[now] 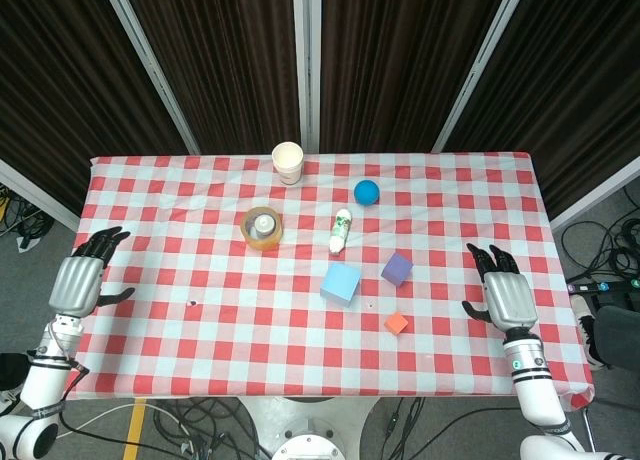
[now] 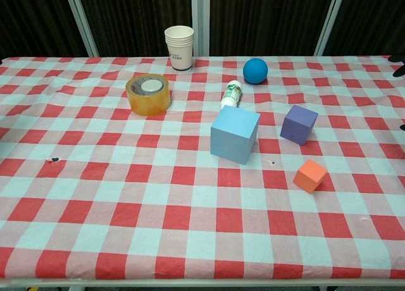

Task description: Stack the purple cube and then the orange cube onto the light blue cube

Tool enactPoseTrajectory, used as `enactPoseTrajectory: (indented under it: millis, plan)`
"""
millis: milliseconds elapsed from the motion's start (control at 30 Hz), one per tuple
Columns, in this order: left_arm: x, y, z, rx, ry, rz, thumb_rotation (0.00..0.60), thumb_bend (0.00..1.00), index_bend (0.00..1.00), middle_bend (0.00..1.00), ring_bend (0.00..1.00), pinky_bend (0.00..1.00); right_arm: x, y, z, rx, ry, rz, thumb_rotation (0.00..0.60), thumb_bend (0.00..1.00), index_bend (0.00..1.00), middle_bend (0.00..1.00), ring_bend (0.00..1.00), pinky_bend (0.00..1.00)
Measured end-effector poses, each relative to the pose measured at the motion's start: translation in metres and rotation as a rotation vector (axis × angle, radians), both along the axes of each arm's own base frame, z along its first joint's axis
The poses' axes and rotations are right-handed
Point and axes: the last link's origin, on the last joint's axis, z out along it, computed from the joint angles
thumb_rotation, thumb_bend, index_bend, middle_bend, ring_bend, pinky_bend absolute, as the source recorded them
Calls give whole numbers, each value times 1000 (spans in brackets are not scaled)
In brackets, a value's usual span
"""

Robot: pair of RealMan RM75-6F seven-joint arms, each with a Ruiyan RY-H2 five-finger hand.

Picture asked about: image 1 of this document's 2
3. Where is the red white checkered tablecloth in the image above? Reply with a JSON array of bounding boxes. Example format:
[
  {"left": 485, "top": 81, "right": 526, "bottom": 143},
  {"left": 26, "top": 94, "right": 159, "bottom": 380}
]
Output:
[{"left": 64, "top": 151, "right": 596, "bottom": 411}]

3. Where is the amber packing tape roll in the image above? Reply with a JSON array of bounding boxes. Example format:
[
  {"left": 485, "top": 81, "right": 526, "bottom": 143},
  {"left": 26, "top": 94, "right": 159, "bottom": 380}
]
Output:
[{"left": 240, "top": 205, "right": 284, "bottom": 252}]

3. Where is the light blue foam cube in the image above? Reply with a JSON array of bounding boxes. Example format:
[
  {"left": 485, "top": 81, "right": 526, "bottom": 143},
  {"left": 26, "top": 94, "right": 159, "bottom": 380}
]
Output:
[{"left": 319, "top": 262, "right": 363, "bottom": 309}]

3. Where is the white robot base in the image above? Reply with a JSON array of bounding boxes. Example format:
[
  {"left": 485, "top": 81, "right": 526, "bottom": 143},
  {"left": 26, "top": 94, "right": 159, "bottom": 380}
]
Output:
[{"left": 239, "top": 394, "right": 381, "bottom": 460}]

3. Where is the white paper cup stack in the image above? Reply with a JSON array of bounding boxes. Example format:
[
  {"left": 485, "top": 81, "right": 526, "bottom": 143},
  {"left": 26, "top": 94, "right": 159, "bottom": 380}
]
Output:
[{"left": 271, "top": 141, "right": 305, "bottom": 187}]

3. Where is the small white green bottle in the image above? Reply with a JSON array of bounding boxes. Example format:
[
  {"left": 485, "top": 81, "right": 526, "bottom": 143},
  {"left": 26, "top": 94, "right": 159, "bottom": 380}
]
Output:
[{"left": 328, "top": 208, "right": 353, "bottom": 256}]

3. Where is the black cable bundle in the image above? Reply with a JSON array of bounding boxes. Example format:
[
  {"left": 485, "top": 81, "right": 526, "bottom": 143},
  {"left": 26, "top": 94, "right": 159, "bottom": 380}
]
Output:
[
  {"left": 49, "top": 395, "right": 524, "bottom": 460},
  {"left": 559, "top": 185, "right": 640, "bottom": 282},
  {"left": 0, "top": 182, "right": 57, "bottom": 254}
]

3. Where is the orange foam cube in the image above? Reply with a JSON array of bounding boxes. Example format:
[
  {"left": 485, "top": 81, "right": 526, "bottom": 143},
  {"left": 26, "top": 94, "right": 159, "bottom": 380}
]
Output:
[{"left": 384, "top": 311, "right": 410, "bottom": 337}]

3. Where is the blue ball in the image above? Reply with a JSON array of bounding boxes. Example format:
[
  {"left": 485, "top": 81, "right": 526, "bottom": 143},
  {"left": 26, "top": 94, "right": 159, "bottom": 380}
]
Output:
[{"left": 353, "top": 179, "right": 381, "bottom": 207}]

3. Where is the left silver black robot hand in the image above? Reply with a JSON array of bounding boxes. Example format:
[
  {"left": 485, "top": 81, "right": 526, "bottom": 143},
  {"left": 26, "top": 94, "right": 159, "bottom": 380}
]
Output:
[{"left": 49, "top": 225, "right": 136, "bottom": 319}]

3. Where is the white cable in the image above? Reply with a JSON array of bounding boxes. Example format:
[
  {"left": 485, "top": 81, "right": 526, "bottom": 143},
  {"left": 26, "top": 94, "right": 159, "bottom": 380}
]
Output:
[{"left": 62, "top": 402, "right": 194, "bottom": 444}]

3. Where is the dark screen panel white frame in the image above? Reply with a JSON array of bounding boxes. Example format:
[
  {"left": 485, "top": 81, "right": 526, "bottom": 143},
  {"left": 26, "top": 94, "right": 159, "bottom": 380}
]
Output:
[
  {"left": 0, "top": 0, "right": 201, "bottom": 231},
  {"left": 432, "top": 0, "right": 640, "bottom": 231},
  {"left": 99, "top": 0, "right": 321, "bottom": 154},
  {"left": 292, "top": 0, "right": 531, "bottom": 154}
]

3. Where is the dark trouser leg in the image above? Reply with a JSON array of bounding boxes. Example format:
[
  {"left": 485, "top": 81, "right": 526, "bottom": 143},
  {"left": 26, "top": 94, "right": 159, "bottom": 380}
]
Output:
[{"left": 596, "top": 303, "right": 640, "bottom": 369}]

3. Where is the purple foam cube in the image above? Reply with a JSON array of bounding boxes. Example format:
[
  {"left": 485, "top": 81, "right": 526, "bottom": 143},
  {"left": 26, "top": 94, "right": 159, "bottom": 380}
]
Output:
[{"left": 380, "top": 251, "right": 415, "bottom": 286}]

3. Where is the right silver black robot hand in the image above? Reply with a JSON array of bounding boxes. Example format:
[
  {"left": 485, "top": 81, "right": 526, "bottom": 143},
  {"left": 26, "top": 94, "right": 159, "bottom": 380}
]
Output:
[{"left": 462, "top": 243, "right": 539, "bottom": 331}]

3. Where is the white black sneaker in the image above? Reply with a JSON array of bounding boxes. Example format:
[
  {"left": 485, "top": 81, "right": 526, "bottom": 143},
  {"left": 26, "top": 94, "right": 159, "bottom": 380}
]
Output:
[{"left": 569, "top": 293, "right": 610, "bottom": 371}]

